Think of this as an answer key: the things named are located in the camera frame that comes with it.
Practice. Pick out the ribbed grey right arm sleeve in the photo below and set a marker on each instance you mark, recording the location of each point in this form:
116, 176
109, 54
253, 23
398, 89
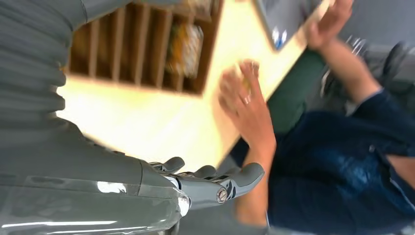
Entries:
29, 65

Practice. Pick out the wooden slotted card rack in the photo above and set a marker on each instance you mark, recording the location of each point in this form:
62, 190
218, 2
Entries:
129, 48

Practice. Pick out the office chair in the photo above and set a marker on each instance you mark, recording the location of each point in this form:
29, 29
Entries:
395, 61

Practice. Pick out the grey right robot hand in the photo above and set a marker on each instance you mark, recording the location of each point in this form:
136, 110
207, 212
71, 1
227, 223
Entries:
81, 194

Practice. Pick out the person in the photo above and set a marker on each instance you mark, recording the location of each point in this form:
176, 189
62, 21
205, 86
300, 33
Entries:
324, 168

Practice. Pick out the grey flat device blue stickers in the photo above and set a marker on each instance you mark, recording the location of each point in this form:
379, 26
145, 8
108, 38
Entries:
285, 16

